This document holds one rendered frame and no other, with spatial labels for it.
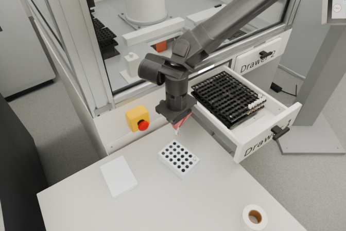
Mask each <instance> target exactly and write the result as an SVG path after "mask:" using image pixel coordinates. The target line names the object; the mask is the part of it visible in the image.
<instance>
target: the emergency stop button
mask: <svg viewBox="0 0 346 231"><path fill-rule="evenodd" d="M148 127H149V123H148V122H147V121H142V122H140V124H139V126H138V129H139V130H140V131H145V130H147V129H148Z"/></svg>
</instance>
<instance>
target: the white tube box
mask: <svg viewBox="0 0 346 231"><path fill-rule="evenodd" d="M193 156H195V155H194V154H192V153H191V152H190V151H189V150H187V149H186V148H185V147H184V146H182V145H181V144H180V143H179V142H177V141H176V140H175V139H174V140H173V141H171V142H170V143H169V144H168V145H167V146H166V147H164V148H163V149H162V150H161V151H160V152H159V153H158V159H159V160H160V161H161V162H162V163H163V164H165V165H166V166H167V167H168V168H169V169H170V170H171V171H172V172H174V173H175V174H176V175H177V176H178V177H179V178H180V179H181V180H183V181H184V180H185V179H186V178H187V177H188V176H189V175H190V174H191V173H192V172H193V171H194V170H195V169H196V168H197V167H198V166H199V165H200V159H199V158H198V157H197V159H196V161H193Z"/></svg>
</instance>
